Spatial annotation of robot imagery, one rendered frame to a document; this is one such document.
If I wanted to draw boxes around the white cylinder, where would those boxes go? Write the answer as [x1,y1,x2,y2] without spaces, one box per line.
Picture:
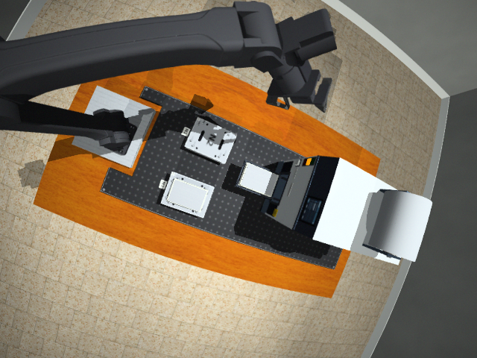
[368,190,432,262]

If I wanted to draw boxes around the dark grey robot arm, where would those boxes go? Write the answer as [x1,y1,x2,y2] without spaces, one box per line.
[0,1,337,155]

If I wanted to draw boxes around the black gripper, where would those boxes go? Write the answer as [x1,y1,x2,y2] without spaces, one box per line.
[266,58,332,113]

